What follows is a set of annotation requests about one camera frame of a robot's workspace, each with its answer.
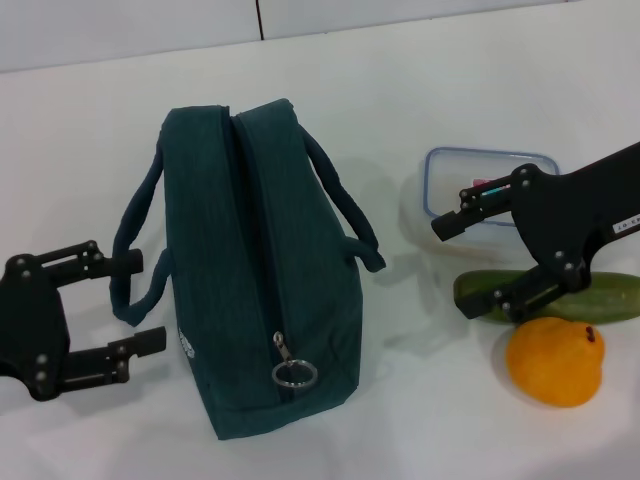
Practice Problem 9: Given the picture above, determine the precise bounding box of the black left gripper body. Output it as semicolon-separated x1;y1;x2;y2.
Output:
0;254;71;401

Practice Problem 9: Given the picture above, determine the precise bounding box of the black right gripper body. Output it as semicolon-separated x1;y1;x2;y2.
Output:
509;142;640;294

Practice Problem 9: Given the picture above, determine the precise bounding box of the dark teal fabric lunch bag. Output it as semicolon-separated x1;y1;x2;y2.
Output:
110;98;387;441

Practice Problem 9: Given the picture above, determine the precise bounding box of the clear lunch box blue seal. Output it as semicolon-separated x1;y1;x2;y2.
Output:
399;146;560;266

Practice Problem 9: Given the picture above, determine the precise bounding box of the orange yellow pear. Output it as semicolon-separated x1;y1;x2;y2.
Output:
505;317;606;409

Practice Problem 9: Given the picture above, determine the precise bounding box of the green cucumber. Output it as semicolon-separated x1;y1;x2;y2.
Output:
453;269;640;326

